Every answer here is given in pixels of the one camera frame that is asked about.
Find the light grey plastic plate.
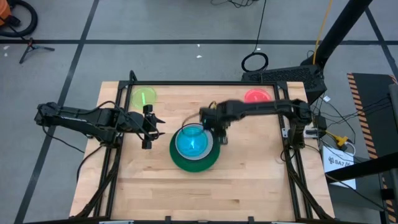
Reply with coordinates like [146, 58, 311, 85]
[175, 123, 215, 161]

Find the black slanted pole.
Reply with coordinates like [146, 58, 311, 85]
[300, 0, 373, 71]

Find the white paper sign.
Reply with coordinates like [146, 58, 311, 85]
[322, 145, 357, 190]

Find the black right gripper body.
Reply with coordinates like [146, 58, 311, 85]
[198, 101, 233, 138]

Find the black floor cable bundle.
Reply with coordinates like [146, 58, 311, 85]
[211, 0, 259, 9]

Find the black metal table frame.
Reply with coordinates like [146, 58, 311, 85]
[74, 70, 335, 224]

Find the black hazard striped mat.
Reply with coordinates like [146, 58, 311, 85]
[346, 72, 398, 224]

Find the blue translucent small plate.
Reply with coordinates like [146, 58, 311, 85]
[177, 125, 210, 157]

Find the yellow cable connector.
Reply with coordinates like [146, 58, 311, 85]
[326, 130, 349, 147]

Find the yellow cable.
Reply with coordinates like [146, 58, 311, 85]
[312, 0, 334, 65]

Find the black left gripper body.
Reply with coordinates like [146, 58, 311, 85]
[123, 105, 154, 149]

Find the orange vacuum cleaner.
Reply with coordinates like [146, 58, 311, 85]
[0, 0, 12, 27]

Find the black vacuum hose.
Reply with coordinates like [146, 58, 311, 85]
[0, 0, 39, 38]

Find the large dark green plate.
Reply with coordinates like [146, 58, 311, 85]
[169, 124, 221, 174]

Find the black coiled cable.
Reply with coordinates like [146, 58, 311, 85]
[241, 0, 269, 73]

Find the black power adapter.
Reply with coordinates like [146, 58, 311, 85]
[313, 114, 328, 131]

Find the small black tripod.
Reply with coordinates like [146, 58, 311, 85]
[19, 37, 55, 65]

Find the black perforated computer case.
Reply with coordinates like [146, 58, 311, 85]
[241, 64, 328, 105]

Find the lime translucent small plate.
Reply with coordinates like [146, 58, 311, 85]
[130, 86, 157, 110]

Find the black cross beam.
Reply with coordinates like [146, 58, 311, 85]
[325, 152, 398, 183]

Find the red translucent small plate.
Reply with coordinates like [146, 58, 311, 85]
[244, 88, 272, 104]

